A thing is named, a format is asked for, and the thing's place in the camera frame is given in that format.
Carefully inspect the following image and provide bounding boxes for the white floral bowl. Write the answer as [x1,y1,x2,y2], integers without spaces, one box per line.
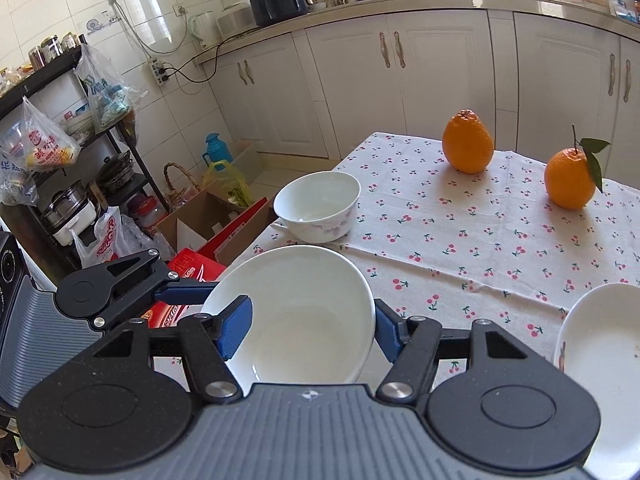
[202,245,375,393]
[273,171,361,244]

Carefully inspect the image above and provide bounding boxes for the white deep plate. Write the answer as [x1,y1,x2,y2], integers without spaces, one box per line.
[554,283,640,479]

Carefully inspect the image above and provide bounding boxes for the red printed carton box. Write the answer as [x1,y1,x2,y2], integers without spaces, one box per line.
[143,248,226,328]

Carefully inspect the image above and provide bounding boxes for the brown cardboard box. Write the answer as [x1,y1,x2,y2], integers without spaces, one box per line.
[156,190,277,266]

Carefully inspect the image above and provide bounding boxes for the wicker basket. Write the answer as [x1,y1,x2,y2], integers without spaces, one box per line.
[163,162,202,211]

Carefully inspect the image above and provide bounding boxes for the cherry print tablecloth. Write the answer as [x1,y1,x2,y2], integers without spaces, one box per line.
[209,132,639,387]

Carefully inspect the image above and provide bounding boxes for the blue thermos jug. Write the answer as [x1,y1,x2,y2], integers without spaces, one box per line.
[202,133,233,171]

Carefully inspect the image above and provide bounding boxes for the black storage shelf rack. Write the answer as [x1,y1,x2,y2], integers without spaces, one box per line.
[0,44,172,286]

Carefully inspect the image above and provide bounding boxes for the bumpy orange without leaf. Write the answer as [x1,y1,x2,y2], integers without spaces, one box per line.
[442,110,495,174]

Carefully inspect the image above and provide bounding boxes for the white power strip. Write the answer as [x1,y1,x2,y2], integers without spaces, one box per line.
[148,58,174,87]

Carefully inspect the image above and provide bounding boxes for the orange with green leaf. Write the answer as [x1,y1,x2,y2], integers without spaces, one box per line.
[544,126,611,210]

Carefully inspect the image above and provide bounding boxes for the white electric kettle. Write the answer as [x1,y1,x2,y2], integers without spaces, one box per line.
[188,11,220,50]

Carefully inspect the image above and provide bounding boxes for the white rice cooker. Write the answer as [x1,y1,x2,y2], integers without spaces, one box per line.
[217,0,257,40]

